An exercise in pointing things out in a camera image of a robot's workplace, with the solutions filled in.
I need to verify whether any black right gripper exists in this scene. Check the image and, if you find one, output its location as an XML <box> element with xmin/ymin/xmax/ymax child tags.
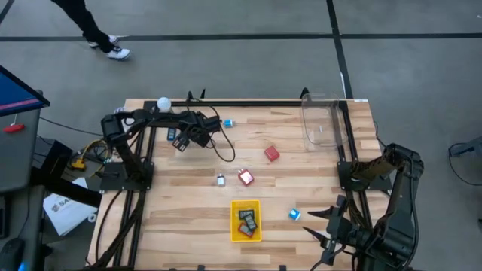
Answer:
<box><xmin>303</xmin><ymin>194</ymin><xmax>368</xmax><ymax>266</ymax></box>

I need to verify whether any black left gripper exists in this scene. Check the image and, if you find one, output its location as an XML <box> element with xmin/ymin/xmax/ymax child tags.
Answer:
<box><xmin>172</xmin><ymin>111</ymin><xmax>224</xmax><ymax>153</ymax></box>

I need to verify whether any red plug charger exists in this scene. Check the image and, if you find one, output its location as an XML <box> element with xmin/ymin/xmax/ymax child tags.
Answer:
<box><xmin>263</xmin><ymin>145</ymin><xmax>281</xmax><ymax>163</ymax></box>
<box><xmin>236</xmin><ymin>168</ymin><xmax>255</xmax><ymax>187</ymax></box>

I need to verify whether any red card pack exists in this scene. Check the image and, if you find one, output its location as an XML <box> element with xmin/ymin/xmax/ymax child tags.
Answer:
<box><xmin>237</xmin><ymin>224</ymin><xmax>255</xmax><ymax>239</ymax></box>

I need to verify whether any white bulb lamp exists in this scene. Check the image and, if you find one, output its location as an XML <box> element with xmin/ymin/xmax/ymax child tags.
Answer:
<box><xmin>156</xmin><ymin>96</ymin><xmax>173</xmax><ymax>114</ymax></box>

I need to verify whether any yellow slotted plastic basket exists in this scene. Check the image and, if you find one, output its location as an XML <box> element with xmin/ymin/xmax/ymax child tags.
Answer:
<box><xmin>230</xmin><ymin>199</ymin><xmax>263</xmax><ymax>243</ymax></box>

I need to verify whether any clear plastic bin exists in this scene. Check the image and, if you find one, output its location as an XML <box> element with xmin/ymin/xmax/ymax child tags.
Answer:
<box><xmin>300</xmin><ymin>91</ymin><xmax>349</xmax><ymax>153</ymax></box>

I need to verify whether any black stand beam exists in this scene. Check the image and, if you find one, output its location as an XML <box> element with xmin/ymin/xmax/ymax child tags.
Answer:
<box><xmin>29</xmin><ymin>137</ymin><xmax>102</xmax><ymax>209</ymax></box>

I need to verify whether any white printed paper bag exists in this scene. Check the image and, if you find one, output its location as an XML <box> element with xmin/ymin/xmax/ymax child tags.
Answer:
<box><xmin>41</xmin><ymin>176</ymin><xmax>100</xmax><ymax>237</ymax></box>

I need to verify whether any person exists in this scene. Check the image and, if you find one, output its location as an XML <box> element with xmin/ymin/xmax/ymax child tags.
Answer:
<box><xmin>50</xmin><ymin>0</ymin><xmax>132</xmax><ymax>62</ymax></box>

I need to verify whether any grey cabinet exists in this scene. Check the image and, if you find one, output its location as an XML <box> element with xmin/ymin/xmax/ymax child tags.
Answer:
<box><xmin>0</xmin><ymin>107</ymin><xmax>43</xmax><ymax>194</ymax></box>

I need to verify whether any small red tool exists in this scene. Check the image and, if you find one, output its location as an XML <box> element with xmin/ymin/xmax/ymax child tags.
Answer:
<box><xmin>2</xmin><ymin>123</ymin><xmax>26</xmax><ymax>135</ymax></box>

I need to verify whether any blue screen monitor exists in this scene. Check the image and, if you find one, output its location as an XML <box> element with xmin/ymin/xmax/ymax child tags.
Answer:
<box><xmin>0</xmin><ymin>65</ymin><xmax>51</xmax><ymax>118</ymax></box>

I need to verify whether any black computer mouse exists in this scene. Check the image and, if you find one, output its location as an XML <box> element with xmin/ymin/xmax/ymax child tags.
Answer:
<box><xmin>0</xmin><ymin>236</ymin><xmax>26</xmax><ymax>271</ymax></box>

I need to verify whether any black aluminium table frame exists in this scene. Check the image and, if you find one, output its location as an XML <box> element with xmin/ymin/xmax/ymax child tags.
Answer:
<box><xmin>88</xmin><ymin>87</ymin><xmax>411</xmax><ymax>271</ymax></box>

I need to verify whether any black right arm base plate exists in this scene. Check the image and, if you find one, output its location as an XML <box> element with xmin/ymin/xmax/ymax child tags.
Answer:
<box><xmin>336</xmin><ymin>160</ymin><xmax>393</xmax><ymax>193</ymax></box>

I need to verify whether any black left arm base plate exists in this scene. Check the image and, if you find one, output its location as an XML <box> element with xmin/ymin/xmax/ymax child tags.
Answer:
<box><xmin>99</xmin><ymin>161</ymin><xmax>155</xmax><ymax>192</ymax></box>

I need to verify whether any yellow connector with cables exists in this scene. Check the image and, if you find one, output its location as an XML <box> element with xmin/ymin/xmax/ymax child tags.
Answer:
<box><xmin>69</xmin><ymin>138</ymin><xmax>111</xmax><ymax>172</ymax></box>

